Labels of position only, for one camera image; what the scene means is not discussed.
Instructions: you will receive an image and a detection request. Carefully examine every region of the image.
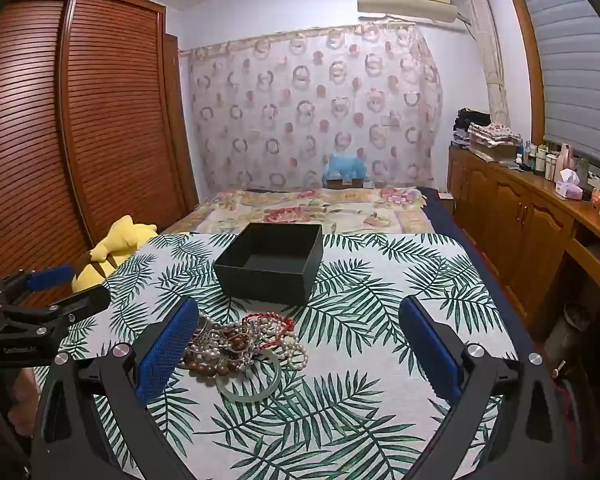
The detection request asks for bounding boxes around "grey trash bin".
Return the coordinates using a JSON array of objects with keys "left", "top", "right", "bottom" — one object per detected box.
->
[{"left": 549, "top": 302, "right": 589, "bottom": 357}]

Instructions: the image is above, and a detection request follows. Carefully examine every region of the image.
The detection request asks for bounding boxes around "black box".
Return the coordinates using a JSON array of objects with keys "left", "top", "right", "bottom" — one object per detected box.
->
[{"left": 213, "top": 222, "right": 324, "bottom": 307}]

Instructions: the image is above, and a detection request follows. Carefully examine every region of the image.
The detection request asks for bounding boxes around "cardboard box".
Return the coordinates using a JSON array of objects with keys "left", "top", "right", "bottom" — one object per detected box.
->
[{"left": 469, "top": 140, "right": 519, "bottom": 163}]

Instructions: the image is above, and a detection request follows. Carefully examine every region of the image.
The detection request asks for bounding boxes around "pile of dark clothes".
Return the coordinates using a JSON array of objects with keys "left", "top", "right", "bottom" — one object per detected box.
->
[{"left": 452, "top": 108, "right": 491, "bottom": 150}]

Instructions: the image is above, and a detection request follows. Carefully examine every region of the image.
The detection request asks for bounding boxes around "circle pattern curtain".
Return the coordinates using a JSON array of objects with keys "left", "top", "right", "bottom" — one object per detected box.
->
[{"left": 187, "top": 22, "right": 443, "bottom": 196}]

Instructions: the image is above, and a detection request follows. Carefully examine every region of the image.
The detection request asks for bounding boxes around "wooden window frame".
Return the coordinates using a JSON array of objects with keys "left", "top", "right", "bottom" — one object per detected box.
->
[{"left": 500, "top": 0, "right": 600, "bottom": 181}]

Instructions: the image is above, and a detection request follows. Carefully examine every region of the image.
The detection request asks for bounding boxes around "wooden cabinet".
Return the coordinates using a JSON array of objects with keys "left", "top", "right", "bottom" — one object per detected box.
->
[{"left": 447, "top": 145, "right": 600, "bottom": 331}]

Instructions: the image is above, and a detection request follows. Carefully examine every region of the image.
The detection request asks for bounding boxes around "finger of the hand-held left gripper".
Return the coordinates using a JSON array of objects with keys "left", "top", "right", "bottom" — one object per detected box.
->
[
  {"left": 0, "top": 287, "right": 112, "bottom": 334},
  {"left": 0, "top": 264, "right": 76, "bottom": 306}
]

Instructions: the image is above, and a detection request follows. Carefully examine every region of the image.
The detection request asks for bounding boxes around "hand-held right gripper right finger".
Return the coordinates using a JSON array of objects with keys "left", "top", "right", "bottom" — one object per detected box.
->
[{"left": 397, "top": 296, "right": 571, "bottom": 480}]

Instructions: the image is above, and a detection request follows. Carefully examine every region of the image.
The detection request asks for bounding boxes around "cream lace curtain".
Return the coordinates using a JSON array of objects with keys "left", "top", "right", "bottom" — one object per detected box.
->
[{"left": 457, "top": 0, "right": 511, "bottom": 128}]

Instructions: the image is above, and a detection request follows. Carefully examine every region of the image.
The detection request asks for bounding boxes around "folded floral cloth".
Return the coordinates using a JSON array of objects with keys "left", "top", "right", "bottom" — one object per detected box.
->
[{"left": 467, "top": 122, "right": 523, "bottom": 144}]

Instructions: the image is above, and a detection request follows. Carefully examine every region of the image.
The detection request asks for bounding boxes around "yellow plush toy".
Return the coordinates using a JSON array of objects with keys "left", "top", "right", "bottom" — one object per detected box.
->
[{"left": 71, "top": 215, "right": 159, "bottom": 293}]

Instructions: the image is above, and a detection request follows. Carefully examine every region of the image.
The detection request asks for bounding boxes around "pink tissue box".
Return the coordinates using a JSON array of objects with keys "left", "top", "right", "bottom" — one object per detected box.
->
[{"left": 554, "top": 169, "right": 581, "bottom": 200}]

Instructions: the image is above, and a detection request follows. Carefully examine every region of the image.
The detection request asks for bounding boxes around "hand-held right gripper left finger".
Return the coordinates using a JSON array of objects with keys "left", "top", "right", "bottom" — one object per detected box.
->
[{"left": 30, "top": 296, "right": 201, "bottom": 480}]

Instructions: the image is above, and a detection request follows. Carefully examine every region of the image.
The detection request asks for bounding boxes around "white pearl necklace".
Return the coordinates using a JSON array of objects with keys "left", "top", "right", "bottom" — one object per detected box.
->
[{"left": 274, "top": 341, "right": 309, "bottom": 372}]

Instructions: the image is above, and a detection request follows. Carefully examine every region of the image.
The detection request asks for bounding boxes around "dark blue bed sheet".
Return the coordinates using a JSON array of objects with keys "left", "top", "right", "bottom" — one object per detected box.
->
[{"left": 414, "top": 186, "right": 537, "bottom": 353}]

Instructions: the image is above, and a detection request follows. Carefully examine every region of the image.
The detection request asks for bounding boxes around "brown wooden bead bracelet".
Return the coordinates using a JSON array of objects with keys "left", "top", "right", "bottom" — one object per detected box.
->
[{"left": 184, "top": 334, "right": 248, "bottom": 379}]

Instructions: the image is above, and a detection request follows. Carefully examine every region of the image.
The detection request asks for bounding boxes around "row of cosmetic bottles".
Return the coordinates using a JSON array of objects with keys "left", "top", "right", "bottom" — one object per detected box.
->
[{"left": 522, "top": 141, "right": 575, "bottom": 182}]

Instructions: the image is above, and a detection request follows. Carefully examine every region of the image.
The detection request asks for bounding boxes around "brown louvered wardrobe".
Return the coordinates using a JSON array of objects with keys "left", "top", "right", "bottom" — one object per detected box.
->
[{"left": 0, "top": 0, "right": 199, "bottom": 306}]

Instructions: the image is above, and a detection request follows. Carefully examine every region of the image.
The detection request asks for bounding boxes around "jade bangle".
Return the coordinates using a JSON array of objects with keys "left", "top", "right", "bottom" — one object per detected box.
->
[{"left": 216, "top": 347, "right": 282, "bottom": 402}]

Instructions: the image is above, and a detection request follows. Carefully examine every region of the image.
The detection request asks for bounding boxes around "blue plastic bag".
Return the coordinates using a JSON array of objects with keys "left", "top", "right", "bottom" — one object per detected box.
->
[{"left": 322, "top": 152, "right": 368, "bottom": 188}]

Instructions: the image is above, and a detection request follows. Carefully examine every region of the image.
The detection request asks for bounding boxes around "silver bangle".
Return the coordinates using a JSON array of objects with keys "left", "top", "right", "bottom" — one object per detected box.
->
[{"left": 195, "top": 312, "right": 242, "bottom": 347}]

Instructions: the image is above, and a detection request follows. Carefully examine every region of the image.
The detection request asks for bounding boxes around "red string bracelet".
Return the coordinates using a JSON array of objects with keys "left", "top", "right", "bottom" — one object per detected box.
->
[{"left": 242, "top": 312, "right": 296, "bottom": 349}]

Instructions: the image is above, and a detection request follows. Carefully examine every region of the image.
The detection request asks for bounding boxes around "floral blanket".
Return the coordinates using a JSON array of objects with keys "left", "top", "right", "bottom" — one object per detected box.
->
[{"left": 162, "top": 187, "right": 431, "bottom": 236}]

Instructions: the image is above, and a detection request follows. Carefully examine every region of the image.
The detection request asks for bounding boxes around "grey window blind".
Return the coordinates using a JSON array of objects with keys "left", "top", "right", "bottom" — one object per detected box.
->
[{"left": 510, "top": 0, "right": 600, "bottom": 166}]

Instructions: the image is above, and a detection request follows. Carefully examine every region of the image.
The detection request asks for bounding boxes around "white pearl bracelet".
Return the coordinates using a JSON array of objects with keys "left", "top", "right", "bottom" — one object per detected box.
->
[{"left": 186, "top": 341, "right": 233, "bottom": 362}]

